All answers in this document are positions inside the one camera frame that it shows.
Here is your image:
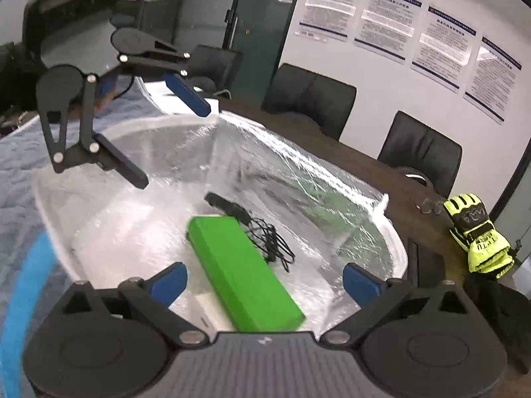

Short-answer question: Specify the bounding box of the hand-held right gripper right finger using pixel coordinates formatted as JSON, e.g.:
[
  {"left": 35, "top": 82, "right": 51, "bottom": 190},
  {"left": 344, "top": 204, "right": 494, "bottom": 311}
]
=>
[{"left": 319, "top": 263, "right": 486, "bottom": 346}]

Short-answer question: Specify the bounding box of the black office chair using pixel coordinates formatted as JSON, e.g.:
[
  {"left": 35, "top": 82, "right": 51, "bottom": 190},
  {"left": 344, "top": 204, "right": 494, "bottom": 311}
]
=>
[
  {"left": 261, "top": 63, "right": 357, "bottom": 141},
  {"left": 183, "top": 45, "right": 243, "bottom": 96},
  {"left": 377, "top": 110, "right": 463, "bottom": 200}
]

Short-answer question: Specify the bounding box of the black charger with cable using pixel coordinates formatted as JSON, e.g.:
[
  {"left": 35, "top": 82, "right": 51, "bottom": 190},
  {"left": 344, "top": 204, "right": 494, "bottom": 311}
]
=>
[{"left": 204, "top": 192, "right": 296, "bottom": 273}]

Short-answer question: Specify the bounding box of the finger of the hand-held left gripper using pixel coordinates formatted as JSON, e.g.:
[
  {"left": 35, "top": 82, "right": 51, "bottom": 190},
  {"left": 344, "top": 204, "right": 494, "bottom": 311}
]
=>
[
  {"left": 120, "top": 43, "right": 212, "bottom": 117},
  {"left": 39, "top": 74, "right": 149, "bottom": 189}
]

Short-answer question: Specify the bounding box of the stack of white papers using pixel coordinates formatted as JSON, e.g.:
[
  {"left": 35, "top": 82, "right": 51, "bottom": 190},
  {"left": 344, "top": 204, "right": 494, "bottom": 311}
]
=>
[{"left": 137, "top": 79, "right": 220, "bottom": 117}]

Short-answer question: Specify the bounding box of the clear plastic lined bin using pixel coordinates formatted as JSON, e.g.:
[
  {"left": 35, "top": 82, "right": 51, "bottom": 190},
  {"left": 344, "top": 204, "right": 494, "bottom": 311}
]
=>
[{"left": 33, "top": 110, "right": 409, "bottom": 334}]

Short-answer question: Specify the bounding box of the green box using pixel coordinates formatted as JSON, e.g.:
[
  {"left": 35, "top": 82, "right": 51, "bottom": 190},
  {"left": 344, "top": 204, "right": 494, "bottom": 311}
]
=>
[{"left": 187, "top": 216, "right": 307, "bottom": 333}]

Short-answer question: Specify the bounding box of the yellow black glove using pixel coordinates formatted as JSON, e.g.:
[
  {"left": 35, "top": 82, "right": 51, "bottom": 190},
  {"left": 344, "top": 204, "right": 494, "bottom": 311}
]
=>
[{"left": 443, "top": 193, "right": 515, "bottom": 280}]

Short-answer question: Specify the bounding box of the white wall poster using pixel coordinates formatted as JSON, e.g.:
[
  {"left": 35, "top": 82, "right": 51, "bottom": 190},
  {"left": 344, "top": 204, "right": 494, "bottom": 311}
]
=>
[
  {"left": 411, "top": 2, "right": 478, "bottom": 94},
  {"left": 298, "top": 0, "right": 366, "bottom": 43},
  {"left": 353, "top": 0, "right": 424, "bottom": 65},
  {"left": 464, "top": 35, "right": 523, "bottom": 125}
]

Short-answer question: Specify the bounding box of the person's left forearm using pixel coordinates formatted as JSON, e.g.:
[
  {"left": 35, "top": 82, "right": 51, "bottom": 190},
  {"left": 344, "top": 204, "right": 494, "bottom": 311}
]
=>
[{"left": 0, "top": 43, "right": 40, "bottom": 112}]

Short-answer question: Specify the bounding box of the blue quilted blanket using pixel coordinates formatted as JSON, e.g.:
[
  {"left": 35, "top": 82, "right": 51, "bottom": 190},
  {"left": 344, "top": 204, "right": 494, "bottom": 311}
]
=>
[{"left": 0, "top": 87, "right": 167, "bottom": 398}]

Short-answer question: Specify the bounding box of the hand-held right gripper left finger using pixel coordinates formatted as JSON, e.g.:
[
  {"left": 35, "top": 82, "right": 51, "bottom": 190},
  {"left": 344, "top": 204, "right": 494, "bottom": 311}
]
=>
[{"left": 62, "top": 262, "right": 208, "bottom": 347}]

